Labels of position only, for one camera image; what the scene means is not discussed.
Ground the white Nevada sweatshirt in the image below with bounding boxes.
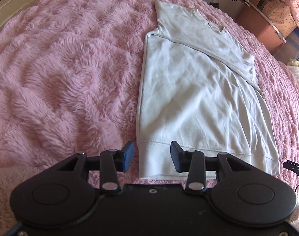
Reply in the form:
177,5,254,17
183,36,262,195
136,1,280,181

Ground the pink fluffy blanket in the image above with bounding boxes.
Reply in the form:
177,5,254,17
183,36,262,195
0,0,299,235

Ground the blue storage container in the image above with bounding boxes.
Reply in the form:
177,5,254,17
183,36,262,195
272,27,299,64

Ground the brown plastic storage box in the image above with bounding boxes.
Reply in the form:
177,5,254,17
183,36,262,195
236,7,285,52

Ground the patterned beige storage bag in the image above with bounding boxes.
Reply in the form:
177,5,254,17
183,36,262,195
251,0,296,37

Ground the folding metal table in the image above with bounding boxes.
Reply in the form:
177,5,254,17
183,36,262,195
209,0,287,43

